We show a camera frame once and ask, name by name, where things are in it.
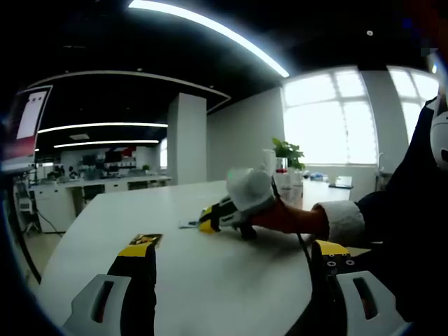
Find white workbench row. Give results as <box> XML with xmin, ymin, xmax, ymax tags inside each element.
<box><xmin>29</xmin><ymin>171</ymin><xmax>172</xmax><ymax>234</ymax></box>

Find person's right hand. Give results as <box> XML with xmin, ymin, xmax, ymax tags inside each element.
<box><xmin>241</xmin><ymin>202</ymin><xmax>330</xmax><ymax>242</ymax></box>

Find computer monitor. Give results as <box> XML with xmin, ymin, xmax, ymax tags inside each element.
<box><xmin>0</xmin><ymin>85</ymin><xmax>53</xmax><ymax>165</ymax></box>

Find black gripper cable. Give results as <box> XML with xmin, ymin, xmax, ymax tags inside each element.
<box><xmin>269</xmin><ymin>174</ymin><xmax>313</xmax><ymax>269</ymax></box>

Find white mesh office chair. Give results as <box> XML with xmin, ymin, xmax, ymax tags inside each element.
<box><xmin>15</xmin><ymin>183</ymin><xmax>40</xmax><ymax>234</ymax></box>

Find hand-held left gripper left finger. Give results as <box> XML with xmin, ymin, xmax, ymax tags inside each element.
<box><xmin>62</xmin><ymin>242</ymin><xmax>158</xmax><ymax>336</ymax></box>

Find potted green plant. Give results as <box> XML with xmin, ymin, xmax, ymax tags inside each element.
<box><xmin>272</xmin><ymin>137</ymin><xmax>306</xmax><ymax>172</ymax></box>

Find white skincare bottle red ring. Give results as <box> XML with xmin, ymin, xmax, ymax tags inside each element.
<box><xmin>275</xmin><ymin>157</ymin><xmax>291</xmax><ymax>197</ymax></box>

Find white skincare tube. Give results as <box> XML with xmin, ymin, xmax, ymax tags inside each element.
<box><xmin>262</xmin><ymin>148</ymin><xmax>279</xmax><ymax>176</ymax></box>

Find white chest device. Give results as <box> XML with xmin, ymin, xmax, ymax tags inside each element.
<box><xmin>428</xmin><ymin>97</ymin><xmax>448</xmax><ymax>169</ymax></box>

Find large window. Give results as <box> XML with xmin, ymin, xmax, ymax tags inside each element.
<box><xmin>388</xmin><ymin>68</ymin><xmax>442</xmax><ymax>144</ymax></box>
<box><xmin>281</xmin><ymin>71</ymin><xmax>379</xmax><ymax>165</ymax></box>

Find black floor cable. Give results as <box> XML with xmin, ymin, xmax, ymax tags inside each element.
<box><xmin>8</xmin><ymin>181</ymin><xmax>43</xmax><ymax>284</ymax></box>

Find gold skincare sachet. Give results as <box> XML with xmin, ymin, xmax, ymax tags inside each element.
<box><xmin>129</xmin><ymin>232</ymin><xmax>165</xmax><ymax>249</ymax></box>

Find long ceiling light strip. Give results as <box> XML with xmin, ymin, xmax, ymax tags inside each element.
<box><xmin>127</xmin><ymin>0</ymin><xmax>291</xmax><ymax>78</ymax></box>

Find white box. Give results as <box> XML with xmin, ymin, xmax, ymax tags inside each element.
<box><xmin>328</xmin><ymin>176</ymin><xmax>354</xmax><ymax>189</ymax></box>

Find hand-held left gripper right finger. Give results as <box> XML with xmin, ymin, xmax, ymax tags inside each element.
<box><xmin>309</xmin><ymin>239</ymin><xmax>416</xmax><ymax>336</ymax></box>

